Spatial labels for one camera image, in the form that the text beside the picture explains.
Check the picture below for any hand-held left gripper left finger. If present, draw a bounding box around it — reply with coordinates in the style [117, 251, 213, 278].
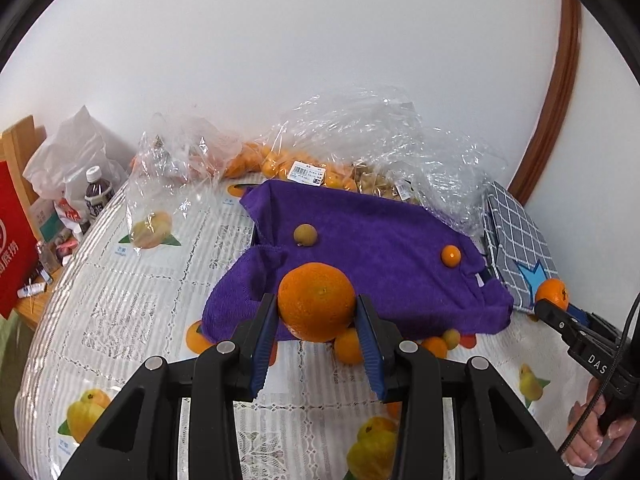
[60, 292, 279, 480]

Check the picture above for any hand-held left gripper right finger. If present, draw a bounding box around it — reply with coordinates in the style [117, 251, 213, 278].
[355, 294, 575, 480]

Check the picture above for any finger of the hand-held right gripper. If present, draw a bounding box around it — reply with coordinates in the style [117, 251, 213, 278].
[534, 298, 590, 347]
[567, 303, 622, 342]

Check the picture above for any mandarin orange with green stem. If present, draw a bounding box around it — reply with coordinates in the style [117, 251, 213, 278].
[534, 278, 570, 312]

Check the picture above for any large orange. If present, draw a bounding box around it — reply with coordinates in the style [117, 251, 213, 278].
[277, 262, 357, 343]

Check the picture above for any person's right hand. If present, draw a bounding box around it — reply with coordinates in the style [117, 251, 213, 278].
[564, 375, 640, 472]

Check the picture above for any small mandarin orange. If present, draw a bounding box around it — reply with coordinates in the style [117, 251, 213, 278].
[334, 327, 365, 365]
[422, 336, 449, 360]

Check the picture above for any grey checked cloth pouch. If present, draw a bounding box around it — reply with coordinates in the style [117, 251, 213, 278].
[481, 180, 564, 314]

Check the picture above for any purple towel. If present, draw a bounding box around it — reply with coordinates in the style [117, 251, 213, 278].
[201, 178, 515, 343]

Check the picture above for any fruit print lace tablecloth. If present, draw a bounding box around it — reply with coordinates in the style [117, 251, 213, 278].
[14, 172, 601, 480]

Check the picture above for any bag of brown dried fruit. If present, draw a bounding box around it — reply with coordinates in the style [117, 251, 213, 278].
[350, 162, 422, 206]

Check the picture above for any pile of small oranges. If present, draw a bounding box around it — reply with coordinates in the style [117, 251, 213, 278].
[225, 141, 362, 192]

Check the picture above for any small clear plastic bag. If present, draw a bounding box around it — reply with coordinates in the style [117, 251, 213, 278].
[125, 112, 245, 252]

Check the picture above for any large clear plastic bag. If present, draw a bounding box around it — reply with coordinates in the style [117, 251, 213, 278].
[257, 85, 508, 233]

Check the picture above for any dark bottle with white cap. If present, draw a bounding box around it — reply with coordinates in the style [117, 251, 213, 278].
[83, 166, 117, 222]

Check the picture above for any wooden side table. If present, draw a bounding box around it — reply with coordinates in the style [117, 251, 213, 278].
[14, 260, 66, 332]

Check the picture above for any white and green box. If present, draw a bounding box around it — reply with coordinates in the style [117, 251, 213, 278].
[30, 199, 68, 242]

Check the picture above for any white plastic bag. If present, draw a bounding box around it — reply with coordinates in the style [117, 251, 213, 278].
[22, 105, 137, 213]

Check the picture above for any red paper bag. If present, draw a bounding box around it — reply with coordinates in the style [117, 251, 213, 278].
[0, 160, 40, 319]

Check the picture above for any wooden chair back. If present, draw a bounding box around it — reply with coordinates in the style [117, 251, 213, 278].
[0, 115, 49, 188]

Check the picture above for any black cable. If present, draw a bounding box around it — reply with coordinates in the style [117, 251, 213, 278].
[557, 292, 640, 456]

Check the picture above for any brown wooden door frame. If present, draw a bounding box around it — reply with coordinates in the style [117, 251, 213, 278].
[507, 0, 584, 207]

